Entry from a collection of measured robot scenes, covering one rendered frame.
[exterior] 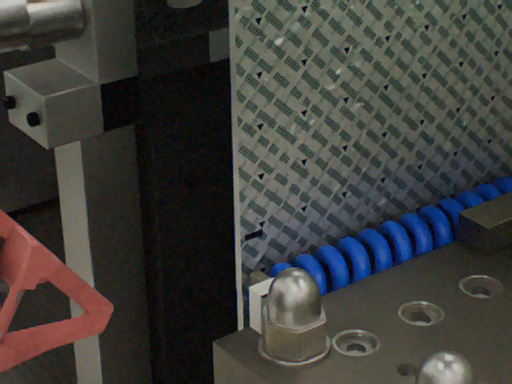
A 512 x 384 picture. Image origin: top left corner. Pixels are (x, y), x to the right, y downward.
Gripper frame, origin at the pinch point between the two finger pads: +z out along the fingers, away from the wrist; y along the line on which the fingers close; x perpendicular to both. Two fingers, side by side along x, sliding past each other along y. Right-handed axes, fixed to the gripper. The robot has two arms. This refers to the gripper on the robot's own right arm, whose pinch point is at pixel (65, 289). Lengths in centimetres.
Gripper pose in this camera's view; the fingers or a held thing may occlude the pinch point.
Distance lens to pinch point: 58.9
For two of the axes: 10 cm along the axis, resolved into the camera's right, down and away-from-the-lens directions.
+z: 7.1, 2.6, 6.6
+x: 4.1, -9.1, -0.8
